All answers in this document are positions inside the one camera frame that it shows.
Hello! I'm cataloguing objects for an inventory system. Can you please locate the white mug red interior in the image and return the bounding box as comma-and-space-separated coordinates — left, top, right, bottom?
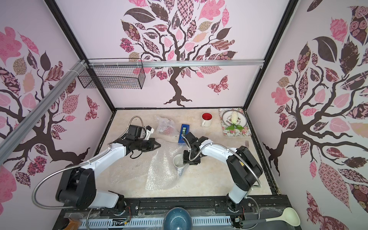
201, 113, 213, 127

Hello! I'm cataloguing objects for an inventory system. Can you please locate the blue tape dispenser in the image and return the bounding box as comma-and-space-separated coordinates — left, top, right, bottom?
178, 124, 190, 144

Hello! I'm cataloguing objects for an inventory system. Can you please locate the rear aluminium frame bar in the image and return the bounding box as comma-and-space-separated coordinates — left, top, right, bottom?
88, 59, 265, 68

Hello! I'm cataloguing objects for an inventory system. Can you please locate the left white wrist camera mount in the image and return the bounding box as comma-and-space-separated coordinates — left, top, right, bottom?
144, 126, 154, 140

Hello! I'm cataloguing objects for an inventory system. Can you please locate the aluminium frame bar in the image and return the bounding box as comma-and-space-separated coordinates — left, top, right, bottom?
1, 60, 87, 164
88, 59, 265, 68

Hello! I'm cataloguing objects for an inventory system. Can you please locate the left metal flex conduit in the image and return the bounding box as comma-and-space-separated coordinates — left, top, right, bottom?
31, 115, 145, 210

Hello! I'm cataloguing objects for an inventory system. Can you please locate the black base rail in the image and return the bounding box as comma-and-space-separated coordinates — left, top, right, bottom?
53, 195, 293, 230

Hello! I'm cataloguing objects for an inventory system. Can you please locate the brown jar black lid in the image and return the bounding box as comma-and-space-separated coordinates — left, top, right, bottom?
57, 218, 81, 230

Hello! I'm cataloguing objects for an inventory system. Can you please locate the left aluminium frame bar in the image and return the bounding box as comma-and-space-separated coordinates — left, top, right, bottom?
1, 60, 87, 164

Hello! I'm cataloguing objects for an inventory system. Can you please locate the white green toy vegetable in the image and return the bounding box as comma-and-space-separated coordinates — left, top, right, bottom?
225, 111, 244, 131

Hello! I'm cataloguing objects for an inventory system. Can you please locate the blue ceramic bowl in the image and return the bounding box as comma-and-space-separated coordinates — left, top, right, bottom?
163, 207, 193, 230

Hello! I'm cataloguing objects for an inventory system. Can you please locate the white slotted cable duct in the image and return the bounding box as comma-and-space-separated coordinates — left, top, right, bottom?
89, 216, 232, 230

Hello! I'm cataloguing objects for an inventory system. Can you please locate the black wire basket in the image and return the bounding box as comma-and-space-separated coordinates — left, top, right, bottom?
78, 57, 146, 89

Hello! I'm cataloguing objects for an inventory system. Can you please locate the cream ladle grey handle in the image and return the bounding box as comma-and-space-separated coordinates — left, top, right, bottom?
240, 207, 301, 227

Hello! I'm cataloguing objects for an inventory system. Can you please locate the lavender mug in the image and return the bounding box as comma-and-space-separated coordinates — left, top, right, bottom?
173, 154, 188, 177

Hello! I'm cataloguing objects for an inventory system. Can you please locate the white decorated plate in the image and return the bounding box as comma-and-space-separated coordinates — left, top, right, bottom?
221, 110, 247, 129

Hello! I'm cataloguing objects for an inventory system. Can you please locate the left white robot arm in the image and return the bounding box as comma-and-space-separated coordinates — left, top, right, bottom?
56, 125, 161, 213

